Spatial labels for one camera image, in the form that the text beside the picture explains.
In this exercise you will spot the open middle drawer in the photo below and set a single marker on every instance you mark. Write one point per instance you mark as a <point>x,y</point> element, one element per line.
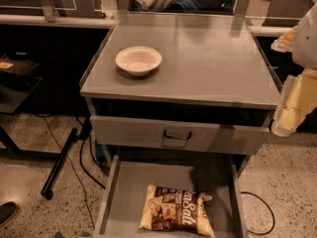
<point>122,205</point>

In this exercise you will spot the black tray with note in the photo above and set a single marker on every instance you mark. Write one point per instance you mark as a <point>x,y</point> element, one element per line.
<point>17,67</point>

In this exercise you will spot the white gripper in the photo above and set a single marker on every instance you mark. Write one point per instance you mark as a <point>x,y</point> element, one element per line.
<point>307,45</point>

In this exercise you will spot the dark shoe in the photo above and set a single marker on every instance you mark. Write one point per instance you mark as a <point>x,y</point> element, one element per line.
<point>7,211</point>

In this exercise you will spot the brown chip bag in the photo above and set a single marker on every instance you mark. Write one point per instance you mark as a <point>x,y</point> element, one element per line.
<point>171,209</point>

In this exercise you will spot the black floor stand leg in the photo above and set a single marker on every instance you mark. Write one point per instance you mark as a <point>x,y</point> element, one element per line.
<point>47,190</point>

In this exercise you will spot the grey drawer cabinet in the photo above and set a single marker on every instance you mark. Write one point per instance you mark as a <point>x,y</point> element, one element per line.
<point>211,72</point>

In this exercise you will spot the black drawer handle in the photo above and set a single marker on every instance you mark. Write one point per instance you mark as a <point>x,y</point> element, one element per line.
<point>177,137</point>

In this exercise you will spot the closed top drawer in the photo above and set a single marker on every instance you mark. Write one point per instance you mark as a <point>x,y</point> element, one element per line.
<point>148,133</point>

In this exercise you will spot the dark side table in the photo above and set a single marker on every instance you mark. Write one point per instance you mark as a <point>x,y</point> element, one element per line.
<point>14,91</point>

